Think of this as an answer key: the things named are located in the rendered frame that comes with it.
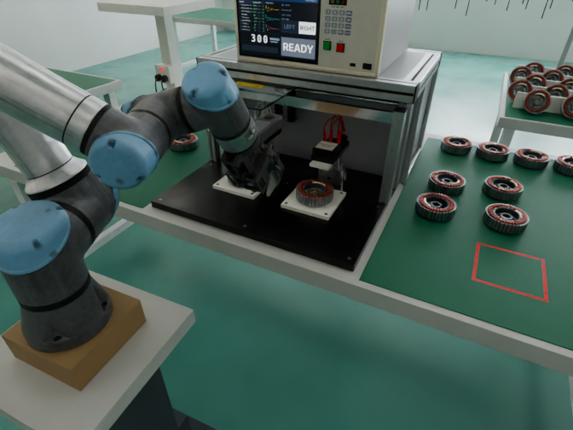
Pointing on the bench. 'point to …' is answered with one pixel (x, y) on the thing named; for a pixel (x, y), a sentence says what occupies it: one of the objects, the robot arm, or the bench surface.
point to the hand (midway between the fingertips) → (273, 181)
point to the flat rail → (337, 108)
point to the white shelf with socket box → (170, 72)
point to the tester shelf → (302, 78)
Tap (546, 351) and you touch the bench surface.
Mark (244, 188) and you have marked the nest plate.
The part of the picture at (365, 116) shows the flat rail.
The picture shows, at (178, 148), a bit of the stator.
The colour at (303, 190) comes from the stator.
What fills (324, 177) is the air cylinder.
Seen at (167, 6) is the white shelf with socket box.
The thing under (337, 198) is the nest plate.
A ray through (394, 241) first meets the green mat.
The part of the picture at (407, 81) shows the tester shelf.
